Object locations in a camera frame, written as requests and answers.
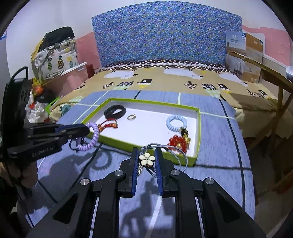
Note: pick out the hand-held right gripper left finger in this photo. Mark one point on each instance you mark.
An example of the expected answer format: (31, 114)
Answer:
(135, 171)

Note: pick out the blue floral headboard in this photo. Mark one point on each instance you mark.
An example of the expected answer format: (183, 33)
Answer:
(160, 34)

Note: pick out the pineapple print bag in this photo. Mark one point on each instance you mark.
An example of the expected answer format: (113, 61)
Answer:
(57, 61)

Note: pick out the white crumpled plastic bag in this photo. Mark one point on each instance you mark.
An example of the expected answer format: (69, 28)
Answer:
(37, 112)

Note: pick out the wooden bench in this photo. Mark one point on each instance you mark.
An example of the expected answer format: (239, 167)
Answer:
(274, 73)

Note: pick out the printed cardboard box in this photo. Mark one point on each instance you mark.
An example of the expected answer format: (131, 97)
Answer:
(251, 45)

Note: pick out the dark red wooden board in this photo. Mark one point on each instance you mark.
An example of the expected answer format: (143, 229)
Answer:
(89, 69)

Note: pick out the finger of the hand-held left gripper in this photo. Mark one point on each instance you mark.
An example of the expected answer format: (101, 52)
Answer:
(61, 137)
(77, 128)

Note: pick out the blue grey lined mat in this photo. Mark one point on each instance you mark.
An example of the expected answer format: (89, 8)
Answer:
(217, 137)

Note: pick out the tan patterned bed sheet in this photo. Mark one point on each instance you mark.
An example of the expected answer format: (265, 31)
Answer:
(160, 80)

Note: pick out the person's left hand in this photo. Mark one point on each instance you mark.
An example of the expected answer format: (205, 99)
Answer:
(27, 176)

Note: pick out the black bag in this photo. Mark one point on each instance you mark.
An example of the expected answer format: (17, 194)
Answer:
(59, 34)

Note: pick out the gold rhinestone hair clip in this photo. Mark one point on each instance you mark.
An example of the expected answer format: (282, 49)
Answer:
(185, 136)

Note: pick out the green plastic basket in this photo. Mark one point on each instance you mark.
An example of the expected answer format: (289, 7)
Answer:
(53, 101)

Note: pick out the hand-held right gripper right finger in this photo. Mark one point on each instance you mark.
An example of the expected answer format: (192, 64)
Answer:
(159, 174)

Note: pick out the pink storage bin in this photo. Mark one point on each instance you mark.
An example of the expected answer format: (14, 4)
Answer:
(73, 80)

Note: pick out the green shallow cardboard box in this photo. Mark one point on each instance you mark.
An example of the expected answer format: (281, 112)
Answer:
(148, 128)

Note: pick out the black wristband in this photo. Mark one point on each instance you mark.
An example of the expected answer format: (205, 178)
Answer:
(121, 111)

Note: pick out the orange snack packet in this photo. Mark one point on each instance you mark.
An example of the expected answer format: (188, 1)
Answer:
(37, 90)

